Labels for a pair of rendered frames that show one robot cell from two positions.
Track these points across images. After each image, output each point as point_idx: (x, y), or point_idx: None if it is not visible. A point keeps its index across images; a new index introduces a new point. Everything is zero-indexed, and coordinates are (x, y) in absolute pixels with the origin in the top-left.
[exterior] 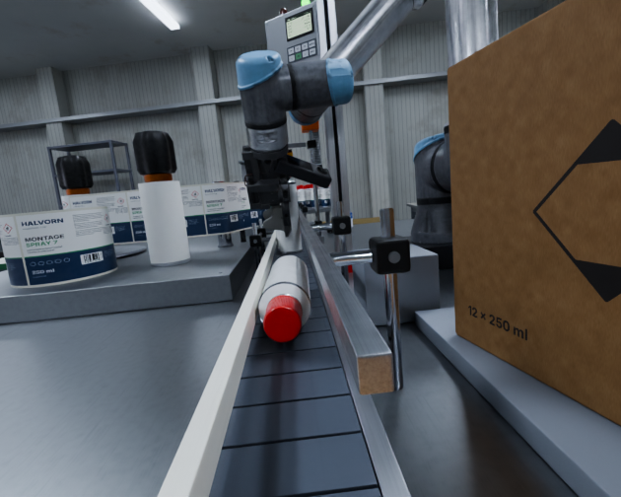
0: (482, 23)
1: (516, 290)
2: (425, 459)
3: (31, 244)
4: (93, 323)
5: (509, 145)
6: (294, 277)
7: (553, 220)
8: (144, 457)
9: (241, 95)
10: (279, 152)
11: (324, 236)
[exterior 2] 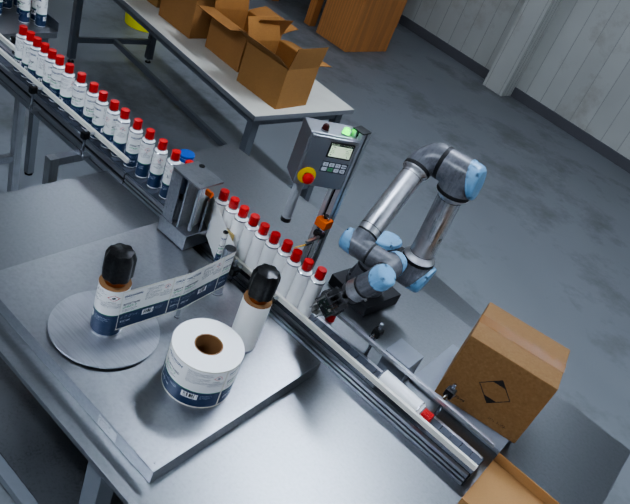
0: (447, 228)
1: (465, 392)
2: None
3: (229, 382)
4: (282, 416)
5: (480, 367)
6: (418, 397)
7: (483, 386)
8: (413, 462)
9: (370, 288)
10: None
11: None
